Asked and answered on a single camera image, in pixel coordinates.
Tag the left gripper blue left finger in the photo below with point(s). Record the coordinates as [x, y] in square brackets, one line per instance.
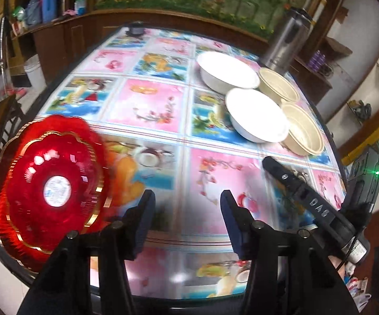
[63, 284]

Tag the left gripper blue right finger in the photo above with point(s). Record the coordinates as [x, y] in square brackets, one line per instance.
[290, 273]

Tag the beige plastic bowl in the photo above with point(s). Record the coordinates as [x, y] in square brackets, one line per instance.
[304, 136]
[277, 87]

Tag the red glass plate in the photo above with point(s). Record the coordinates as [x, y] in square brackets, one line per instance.
[54, 178]

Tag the white foam bowl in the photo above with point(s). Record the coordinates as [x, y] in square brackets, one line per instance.
[221, 72]
[256, 116]

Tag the operator hand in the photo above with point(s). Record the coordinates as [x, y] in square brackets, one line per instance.
[337, 263]

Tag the purple bottles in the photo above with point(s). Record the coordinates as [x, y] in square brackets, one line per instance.
[317, 60]

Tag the colourful patterned tablecloth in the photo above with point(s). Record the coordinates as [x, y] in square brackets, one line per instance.
[168, 132]

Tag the stainless steel thermos jug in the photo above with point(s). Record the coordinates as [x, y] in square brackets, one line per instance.
[287, 40]

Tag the white plastic bucket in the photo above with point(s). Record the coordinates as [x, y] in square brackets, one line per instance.
[34, 72]

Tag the small dark jar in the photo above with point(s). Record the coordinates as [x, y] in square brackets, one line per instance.
[136, 29]

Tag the grey blue thermos flask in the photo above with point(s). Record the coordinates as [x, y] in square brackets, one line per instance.
[33, 13]

